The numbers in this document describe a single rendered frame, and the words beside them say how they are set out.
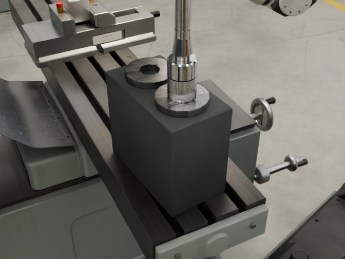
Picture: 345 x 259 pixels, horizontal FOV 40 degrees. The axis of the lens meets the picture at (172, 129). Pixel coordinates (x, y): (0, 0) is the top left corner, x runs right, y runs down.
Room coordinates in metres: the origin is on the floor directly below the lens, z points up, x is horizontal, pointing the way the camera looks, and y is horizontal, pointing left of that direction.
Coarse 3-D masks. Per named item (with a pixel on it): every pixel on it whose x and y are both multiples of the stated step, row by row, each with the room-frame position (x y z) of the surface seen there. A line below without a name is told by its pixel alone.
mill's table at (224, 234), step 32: (32, 0) 1.54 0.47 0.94; (64, 64) 1.10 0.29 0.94; (96, 64) 1.14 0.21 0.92; (64, 96) 0.97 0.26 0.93; (96, 96) 0.95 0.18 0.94; (96, 128) 0.82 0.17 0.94; (96, 160) 0.77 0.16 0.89; (128, 192) 0.63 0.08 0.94; (224, 192) 0.63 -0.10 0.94; (256, 192) 0.63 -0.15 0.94; (128, 224) 0.61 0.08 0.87; (160, 224) 0.55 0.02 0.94; (192, 224) 0.55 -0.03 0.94; (224, 224) 0.56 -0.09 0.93; (256, 224) 0.58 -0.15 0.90; (160, 256) 0.50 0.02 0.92; (192, 256) 0.52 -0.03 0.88
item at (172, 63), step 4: (168, 56) 0.65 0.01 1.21; (172, 56) 0.65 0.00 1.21; (192, 56) 0.65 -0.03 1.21; (168, 60) 0.64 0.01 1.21; (172, 60) 0.64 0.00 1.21; (176, 60) 0.64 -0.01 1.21; (188, 60) 0.64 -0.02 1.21; (192, 60) 0.64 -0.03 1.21; (196, 60) 0.64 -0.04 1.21; (168, 64) 0.64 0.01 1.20; (172, 64) 0.63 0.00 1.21; (176, 64) 0.63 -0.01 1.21; (180, 64) 0.62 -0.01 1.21; (184, 64) 0.62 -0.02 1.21; (188, 64) 0.63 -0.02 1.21; (192, 64) 0.63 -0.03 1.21; (196, 64) 0.64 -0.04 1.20; (172, 68) 0.63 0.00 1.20; (176, 68) 0.62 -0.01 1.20; (180, 68) 0.62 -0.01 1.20; (184, 68) 0.62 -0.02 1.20; (188, 68) 0.62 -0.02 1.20; (192, 68) 0.63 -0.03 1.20
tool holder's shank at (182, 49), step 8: (176, 0) 0.64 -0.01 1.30; (184, 0) 0.63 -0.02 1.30; (176, 8) 0.64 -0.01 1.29; (184, 8) 0.63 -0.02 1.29; (176, 16) 0.64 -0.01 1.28; (184, 16) 0.63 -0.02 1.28; (176, 24) 0.64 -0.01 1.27; (184, 24) 0.63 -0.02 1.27; (176, 32) 0.64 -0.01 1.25; (184, 32) 0.63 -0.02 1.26; (176, 40) 0.64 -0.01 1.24; (184, 40) 0.63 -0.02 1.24; (176, 48) 0.63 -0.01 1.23; (184, 48) 0.63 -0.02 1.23; (192, 48) 0.64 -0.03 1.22; (176, 56) 0.64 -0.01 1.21; (184, 56) 0.63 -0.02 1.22
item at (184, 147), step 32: (128, 64) 0.75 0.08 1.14; (160, 64) 0.75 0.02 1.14; (128, 96) 0.67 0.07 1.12; (160, 96) 0.64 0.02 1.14; (128, 128) 0.68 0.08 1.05; (160, 128) 0.59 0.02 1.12; (192, 128) 0.58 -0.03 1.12; (224, 128) 0.62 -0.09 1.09; (128, 160) 0.69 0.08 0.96; (160, 160) 0.59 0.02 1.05; (192, 160) 0.58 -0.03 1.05; (224, 160) 0.62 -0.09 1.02; (160, 192) 0.59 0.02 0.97; (192, 192) 0.59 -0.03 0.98
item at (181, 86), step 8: (168, 72) 0.64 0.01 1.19; (176, 72) 0.62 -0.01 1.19; (184, 72) 0.62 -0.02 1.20; (192, 72) 0.63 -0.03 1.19; (168, 80) 0.64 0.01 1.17; (176, 80) 0.62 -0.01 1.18; (184, 80) 0.62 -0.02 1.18; (192, 80) 0.63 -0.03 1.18; (168, 88) 0.64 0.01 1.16; (176, 88) 0.62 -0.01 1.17; (184, 88) 0.62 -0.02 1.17; (192, 88) 0.63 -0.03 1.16; (168, 96) 0.64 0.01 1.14; (176, 96) 0.62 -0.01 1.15; (184, 96) 0.62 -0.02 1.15; (192, 96) 0.63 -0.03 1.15
